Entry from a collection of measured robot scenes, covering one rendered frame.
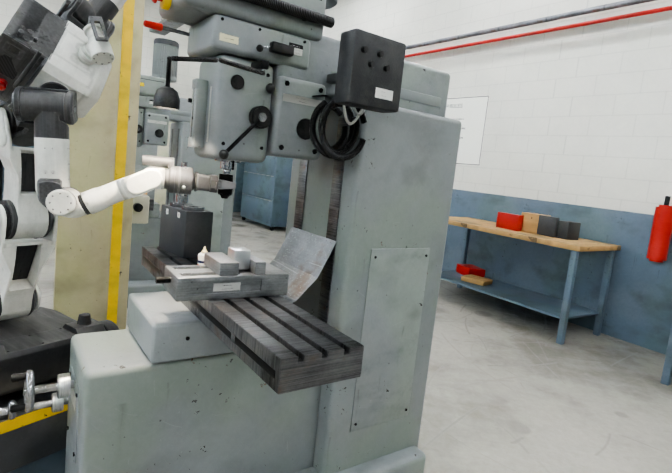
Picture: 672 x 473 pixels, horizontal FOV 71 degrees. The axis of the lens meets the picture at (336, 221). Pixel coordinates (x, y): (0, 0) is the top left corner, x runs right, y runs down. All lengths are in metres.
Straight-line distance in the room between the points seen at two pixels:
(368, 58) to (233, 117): 0.45
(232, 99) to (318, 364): 0.84
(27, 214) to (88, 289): 1.45
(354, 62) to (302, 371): 0.86
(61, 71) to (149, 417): 1.06
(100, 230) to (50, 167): 1.74
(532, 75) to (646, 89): 1.22
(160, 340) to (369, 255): 0.74
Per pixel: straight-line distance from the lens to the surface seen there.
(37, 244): 2.07
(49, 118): 1.61
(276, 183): 8.87
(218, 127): 1.51
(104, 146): 3.27
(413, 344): 1.98
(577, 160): 5.48
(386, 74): 1.51
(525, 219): 5.12
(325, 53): 1.70
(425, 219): 1.86
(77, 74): 1.72
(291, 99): 1.60
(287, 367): 1.09
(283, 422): 1.83
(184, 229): 1.95
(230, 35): 1.53
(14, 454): 2.06
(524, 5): 6.29
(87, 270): 3.36
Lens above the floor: 1.33
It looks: 7 degrees down
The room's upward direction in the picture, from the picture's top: 6 degrees clockwise
